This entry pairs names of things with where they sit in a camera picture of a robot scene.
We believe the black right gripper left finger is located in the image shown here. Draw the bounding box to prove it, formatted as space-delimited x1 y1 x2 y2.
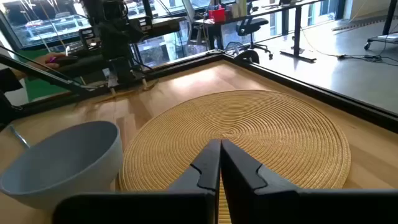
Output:
52 139 222 224

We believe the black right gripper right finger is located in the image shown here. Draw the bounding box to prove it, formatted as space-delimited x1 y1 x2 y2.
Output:
221 139 398 224

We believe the wooden utensil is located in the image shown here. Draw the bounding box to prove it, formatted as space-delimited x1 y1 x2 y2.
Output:
93 80 159 105

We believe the blue-grey bowl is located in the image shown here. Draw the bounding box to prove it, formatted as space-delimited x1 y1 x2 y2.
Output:
0 120 124 212

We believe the metal utensil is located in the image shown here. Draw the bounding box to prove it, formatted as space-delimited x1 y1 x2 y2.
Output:
8 124 31 149

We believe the green board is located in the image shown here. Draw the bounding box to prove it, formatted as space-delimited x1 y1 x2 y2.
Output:
17 48 82 102

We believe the person's hand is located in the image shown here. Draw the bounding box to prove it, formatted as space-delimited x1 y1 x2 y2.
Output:
29 52 68 72

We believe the round woven straw placemat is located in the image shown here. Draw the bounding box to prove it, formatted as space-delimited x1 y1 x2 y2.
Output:
118 89 352 224

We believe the red box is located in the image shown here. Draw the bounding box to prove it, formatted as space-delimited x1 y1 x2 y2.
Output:
208 7 226 24

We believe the black rounded corner device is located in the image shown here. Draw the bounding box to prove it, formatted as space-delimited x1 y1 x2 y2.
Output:
233 49 261 65

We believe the black office chair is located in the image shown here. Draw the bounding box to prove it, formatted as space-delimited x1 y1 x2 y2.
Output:
235 2 274 60

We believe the black office desk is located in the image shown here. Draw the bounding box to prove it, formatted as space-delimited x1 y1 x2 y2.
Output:
194 0 327 63

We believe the wheeled cart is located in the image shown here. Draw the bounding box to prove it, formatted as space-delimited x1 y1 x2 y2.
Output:
363 0 398 50

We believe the black rig frame strut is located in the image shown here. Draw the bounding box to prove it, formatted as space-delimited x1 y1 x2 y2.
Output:
0 45 96 94

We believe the black table edge frame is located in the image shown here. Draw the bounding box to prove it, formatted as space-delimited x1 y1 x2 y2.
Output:
0 51 398 133

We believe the floor cable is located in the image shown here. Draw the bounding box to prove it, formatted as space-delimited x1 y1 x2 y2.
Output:
300 27 398 67

